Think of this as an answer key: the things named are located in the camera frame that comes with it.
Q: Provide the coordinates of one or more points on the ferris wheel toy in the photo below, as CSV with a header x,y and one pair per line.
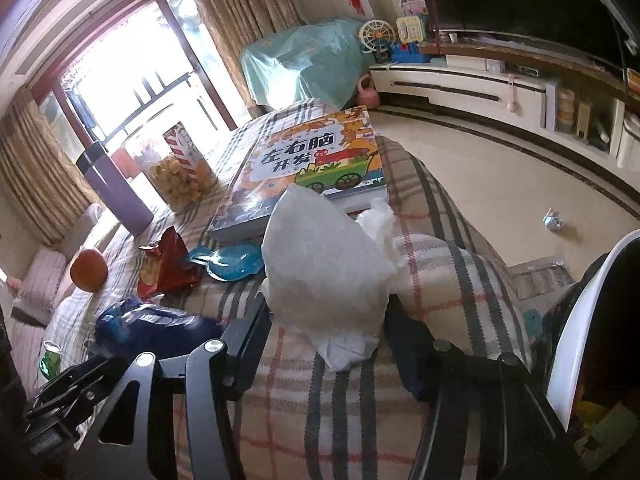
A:
x,y
376,36

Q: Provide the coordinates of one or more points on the pink hanging shoehorn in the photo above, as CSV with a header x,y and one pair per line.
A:
x,y
511,95

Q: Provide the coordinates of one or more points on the yellow green toy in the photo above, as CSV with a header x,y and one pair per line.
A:
x,y
409,28

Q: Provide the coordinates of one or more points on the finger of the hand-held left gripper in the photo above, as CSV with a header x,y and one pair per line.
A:
x,y
60,407
80,375

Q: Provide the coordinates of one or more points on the beige patterned curtain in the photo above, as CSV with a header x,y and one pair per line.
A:
x,y
40,175
245,25

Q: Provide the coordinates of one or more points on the crumpled blue wrapper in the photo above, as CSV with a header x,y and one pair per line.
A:
x,y
553,220

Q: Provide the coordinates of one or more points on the dark blue snack bag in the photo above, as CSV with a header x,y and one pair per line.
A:
x,y
150,322

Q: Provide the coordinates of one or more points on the red chips bag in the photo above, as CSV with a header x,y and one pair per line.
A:
x,y
167,270

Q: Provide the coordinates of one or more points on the teal furniture dust cover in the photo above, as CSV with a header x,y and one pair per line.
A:
x,y
305,65

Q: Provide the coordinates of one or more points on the white trash can black liner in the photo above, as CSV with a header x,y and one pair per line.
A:
x,y
595,320

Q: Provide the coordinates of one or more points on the pink striped sofa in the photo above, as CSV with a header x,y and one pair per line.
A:
x,y
45,280

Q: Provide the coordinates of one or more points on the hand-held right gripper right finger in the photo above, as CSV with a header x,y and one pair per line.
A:
x,y
410,360

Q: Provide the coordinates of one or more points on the clear plastic sheet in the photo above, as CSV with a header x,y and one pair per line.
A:
x,y
542,277

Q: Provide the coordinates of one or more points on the pink toy watering can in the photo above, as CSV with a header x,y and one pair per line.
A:
x,y
367,92

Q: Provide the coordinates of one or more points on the colourful picture book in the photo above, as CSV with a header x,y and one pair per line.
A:
x,y
300,160

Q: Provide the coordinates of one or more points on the white plastic bag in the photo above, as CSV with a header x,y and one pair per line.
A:
x,y
325,270

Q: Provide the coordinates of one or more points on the orange round fruit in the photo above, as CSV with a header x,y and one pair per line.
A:
x,y
89,270

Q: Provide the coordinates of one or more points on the blue plastic blister package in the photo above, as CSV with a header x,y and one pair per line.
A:
x,y
225,262

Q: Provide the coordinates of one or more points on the clear cookie jar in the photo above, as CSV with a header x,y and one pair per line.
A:
x,y
175,180

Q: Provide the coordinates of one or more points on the pink picture card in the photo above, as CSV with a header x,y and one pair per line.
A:
x,y
415,0

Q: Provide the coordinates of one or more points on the purple thermos bottle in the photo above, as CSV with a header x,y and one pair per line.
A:
x,y
117,195

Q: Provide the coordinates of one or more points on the green drink can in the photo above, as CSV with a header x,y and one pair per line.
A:
x,y
50,359

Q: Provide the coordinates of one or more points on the balcony sliding door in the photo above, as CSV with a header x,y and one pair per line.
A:
x,y
130,75

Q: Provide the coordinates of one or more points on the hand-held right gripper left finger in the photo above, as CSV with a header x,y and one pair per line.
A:
x,y
247,355

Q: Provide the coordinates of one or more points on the blue plastic toy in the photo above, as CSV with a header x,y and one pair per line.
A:
x,y
407,53

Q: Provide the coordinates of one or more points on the white television cabinet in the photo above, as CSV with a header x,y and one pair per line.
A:
x,y
450,80

